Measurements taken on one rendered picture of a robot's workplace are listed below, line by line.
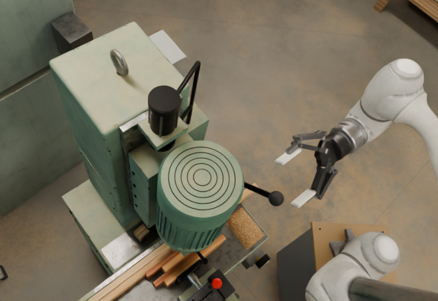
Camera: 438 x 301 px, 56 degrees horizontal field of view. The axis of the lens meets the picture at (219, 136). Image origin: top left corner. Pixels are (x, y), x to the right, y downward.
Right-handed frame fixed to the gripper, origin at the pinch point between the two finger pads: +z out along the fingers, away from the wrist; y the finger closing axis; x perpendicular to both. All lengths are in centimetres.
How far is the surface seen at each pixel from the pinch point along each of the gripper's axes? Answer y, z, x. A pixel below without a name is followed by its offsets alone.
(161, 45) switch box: 43.1, 10.3, -16.1
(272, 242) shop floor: -94, -35, -91
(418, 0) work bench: -29, -240, -116
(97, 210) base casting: -5, 38, -64
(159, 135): 30.1, 26.2, 1.4
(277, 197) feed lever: 5.8, 10.2, 9.2
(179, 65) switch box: 37.3, 9.1, -13.6
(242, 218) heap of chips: -23.1, 2.4, -31.2
